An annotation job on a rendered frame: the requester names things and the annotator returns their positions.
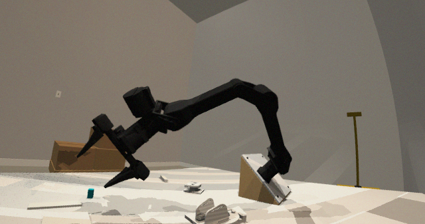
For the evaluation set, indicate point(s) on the small teal block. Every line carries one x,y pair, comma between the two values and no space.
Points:
90,193

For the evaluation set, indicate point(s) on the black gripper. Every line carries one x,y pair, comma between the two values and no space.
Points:
129,140

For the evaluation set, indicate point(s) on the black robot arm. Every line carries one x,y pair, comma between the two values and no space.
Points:
178,114

